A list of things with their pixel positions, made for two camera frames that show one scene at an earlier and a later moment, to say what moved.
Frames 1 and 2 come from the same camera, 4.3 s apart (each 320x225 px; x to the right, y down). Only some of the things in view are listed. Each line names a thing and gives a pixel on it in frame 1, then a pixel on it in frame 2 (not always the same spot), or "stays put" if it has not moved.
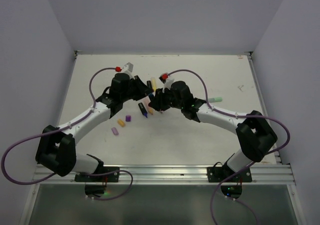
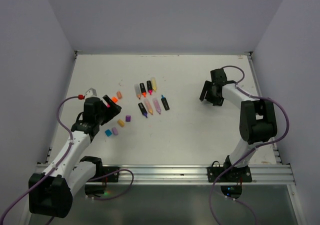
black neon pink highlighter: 149,84 stays put
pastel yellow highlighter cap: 121,123 stays put
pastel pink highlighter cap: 114,131 stays put
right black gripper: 158,102 -> 216,101
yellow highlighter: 154,84 stays put
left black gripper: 142,89 -> 112,111
